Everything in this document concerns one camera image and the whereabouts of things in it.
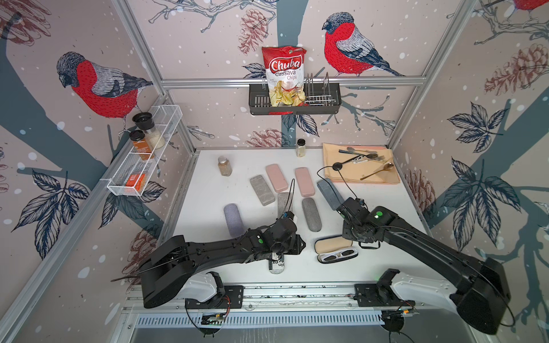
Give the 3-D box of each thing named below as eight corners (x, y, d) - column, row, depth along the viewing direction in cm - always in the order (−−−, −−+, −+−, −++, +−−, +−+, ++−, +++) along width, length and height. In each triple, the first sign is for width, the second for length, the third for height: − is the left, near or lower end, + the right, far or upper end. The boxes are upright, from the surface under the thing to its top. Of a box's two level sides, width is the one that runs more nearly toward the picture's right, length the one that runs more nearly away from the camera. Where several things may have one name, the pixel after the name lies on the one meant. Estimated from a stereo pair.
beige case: (310, 233, 90) (310, 231, 88) (300, 201, 100) (301, 198, 98) (323, 230, 90) (324, 228, 89) (312, 198, 101) (313, 196, 99)
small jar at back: (296, 157, 119) (297, 146, 112) (296, 149, 123) (296, 138, 116) (304, 157, 119) (306, 146, 112) (303, 149, 123) (305, 138, 116)
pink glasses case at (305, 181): (303, 197, 102) (303, 195, 101) (295, 170, 113) (295, 168, 111) (316, 195, 103) (316, 192, 101) (306, 168, 114) (307, 166, 112)
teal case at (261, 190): (263, 207, 99) (262, 204, 97) (250, 180, 109) (249, 177, 107) (275, 202, 101) (274, 199, 98) (261, 176, 111) (260, 173, 108)
